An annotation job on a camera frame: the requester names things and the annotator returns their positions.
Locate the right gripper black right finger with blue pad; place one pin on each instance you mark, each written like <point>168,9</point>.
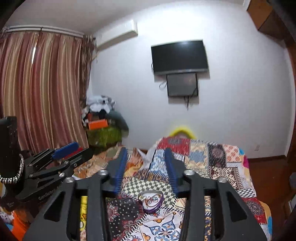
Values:
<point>231,219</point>

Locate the yellow garment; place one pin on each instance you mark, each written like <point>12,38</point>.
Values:
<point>83,218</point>

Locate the black wall television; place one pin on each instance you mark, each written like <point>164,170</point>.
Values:
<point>179,57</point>

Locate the colourful patchwork cloth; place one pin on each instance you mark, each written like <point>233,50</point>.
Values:
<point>126,217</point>

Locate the wooden wardrobe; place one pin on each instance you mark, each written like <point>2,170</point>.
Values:
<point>275,19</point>

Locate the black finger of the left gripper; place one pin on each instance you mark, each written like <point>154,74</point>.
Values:
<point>75,161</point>

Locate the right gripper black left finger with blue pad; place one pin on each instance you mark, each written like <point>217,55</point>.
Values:
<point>59,219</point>

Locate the pile of clothes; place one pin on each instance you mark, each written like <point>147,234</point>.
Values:
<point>99,107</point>

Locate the white wall socket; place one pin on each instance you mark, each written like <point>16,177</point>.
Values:
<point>257,147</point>

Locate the purple heart-shaped jewelry box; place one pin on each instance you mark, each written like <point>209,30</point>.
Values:
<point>151,200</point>

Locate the yellow round object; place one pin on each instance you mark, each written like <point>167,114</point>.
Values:
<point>183,131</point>

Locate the white air conditioner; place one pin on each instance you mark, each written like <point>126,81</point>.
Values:
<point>116,34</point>

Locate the striped red curtain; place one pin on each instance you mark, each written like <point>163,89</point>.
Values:
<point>44,79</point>

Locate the green covered cabinet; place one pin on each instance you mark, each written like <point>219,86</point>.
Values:
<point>104,137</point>

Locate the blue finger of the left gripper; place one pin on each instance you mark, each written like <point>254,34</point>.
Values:
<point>64,151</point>

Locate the small dark wall monitor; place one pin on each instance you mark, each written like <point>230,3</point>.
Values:
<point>182,85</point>

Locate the orange box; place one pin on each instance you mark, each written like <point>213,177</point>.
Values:
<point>97,124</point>

